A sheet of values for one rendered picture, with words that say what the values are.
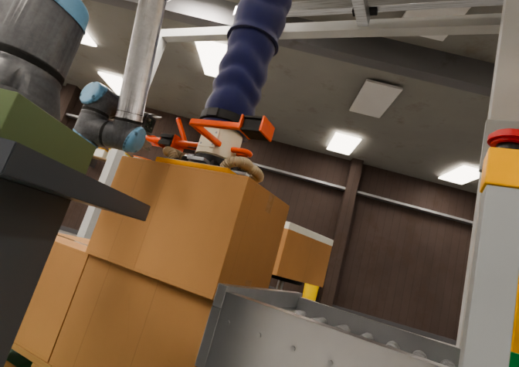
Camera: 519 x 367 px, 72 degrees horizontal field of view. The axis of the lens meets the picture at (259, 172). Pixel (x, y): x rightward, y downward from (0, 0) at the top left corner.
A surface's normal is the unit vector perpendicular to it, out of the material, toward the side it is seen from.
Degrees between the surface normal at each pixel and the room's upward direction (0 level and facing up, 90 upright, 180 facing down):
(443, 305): 90
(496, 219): 90
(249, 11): 100
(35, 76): 69
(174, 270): 90
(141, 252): 90
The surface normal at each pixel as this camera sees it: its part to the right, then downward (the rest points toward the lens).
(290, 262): 0.69, 0.02
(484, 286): -0.39, -0.32
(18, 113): 0.96, 0.26
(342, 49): -0.01, -0.24
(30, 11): 0.35, -0.14
